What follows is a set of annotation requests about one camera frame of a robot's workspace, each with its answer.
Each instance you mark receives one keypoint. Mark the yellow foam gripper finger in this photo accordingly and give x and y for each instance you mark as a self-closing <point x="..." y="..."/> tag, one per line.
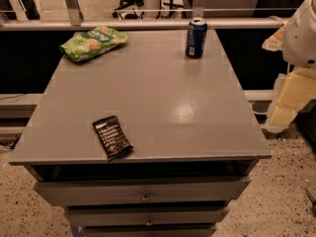
<point x="275" y="41"/>
<point x="292" y="92"/>

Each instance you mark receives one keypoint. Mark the grey drawer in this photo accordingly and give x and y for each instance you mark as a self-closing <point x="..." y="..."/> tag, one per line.
<point x="77" y="193"/>
<point x="153" y="231"/>
<point x="146" y="216"/>

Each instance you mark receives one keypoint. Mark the bottom grey drawer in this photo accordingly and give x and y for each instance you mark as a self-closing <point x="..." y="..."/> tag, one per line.
<point x="153" y="231"/>

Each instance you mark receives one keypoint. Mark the top grey drawer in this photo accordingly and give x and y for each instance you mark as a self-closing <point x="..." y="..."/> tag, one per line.
<point x="77" y="193"/>

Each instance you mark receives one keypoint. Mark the black office chair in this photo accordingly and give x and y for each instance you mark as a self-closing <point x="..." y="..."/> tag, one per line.
<point x="137" y="6"/>

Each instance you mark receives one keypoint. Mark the grey drawer cabinet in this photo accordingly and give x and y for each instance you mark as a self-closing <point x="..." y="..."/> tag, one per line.
<point x="185" y="118"/>

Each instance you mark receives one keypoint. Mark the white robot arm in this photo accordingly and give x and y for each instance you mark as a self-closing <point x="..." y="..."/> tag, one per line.
<point x="299" y="40"/>

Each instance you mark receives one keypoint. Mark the black rxbar chocolate wrapper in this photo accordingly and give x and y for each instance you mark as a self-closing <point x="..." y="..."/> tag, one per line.
<point x="111" y="136"/>

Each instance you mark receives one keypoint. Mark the middle grey drawer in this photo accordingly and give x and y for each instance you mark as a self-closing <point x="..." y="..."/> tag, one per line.
<point x="146" y="216"/>

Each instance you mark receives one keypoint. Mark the green rice chip bag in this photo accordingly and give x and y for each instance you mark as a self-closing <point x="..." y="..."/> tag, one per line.
<point x="87" y="45"/>

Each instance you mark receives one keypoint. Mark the blue soda can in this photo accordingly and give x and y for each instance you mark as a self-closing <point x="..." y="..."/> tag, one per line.
<point x="196" y="34"/>

